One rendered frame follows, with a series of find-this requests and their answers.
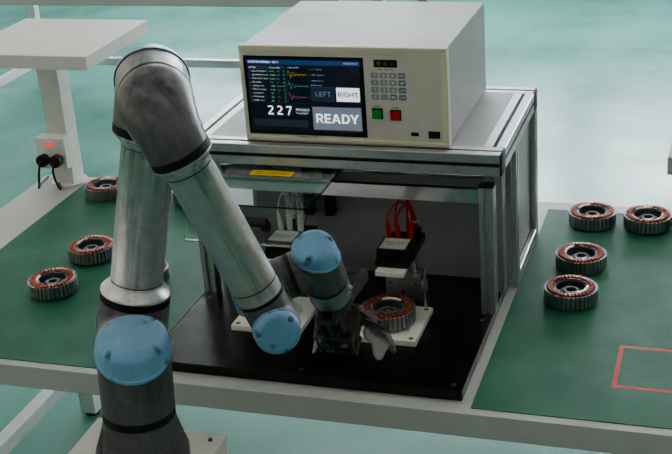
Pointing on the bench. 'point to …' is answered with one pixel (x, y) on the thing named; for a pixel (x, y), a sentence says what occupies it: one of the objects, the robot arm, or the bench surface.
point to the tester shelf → (411, 162)
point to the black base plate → (470, 288)
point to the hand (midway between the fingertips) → (357, 345)
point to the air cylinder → (409, 286)
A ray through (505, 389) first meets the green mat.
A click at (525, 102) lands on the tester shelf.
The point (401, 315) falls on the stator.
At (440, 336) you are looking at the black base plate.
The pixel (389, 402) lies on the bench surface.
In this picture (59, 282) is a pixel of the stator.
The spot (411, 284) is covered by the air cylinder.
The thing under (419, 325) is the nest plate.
